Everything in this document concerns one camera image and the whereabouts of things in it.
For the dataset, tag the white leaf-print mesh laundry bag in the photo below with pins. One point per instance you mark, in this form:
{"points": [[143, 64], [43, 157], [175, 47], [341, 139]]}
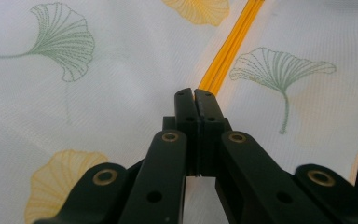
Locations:
{"points": [[130, 87]]}

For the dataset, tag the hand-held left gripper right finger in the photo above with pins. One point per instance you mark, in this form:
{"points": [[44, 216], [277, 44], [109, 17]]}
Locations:
{"points": [[211, 116]]}

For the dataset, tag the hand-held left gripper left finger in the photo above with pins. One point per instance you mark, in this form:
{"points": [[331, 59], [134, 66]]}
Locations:
{"points": [[185, 115]]}

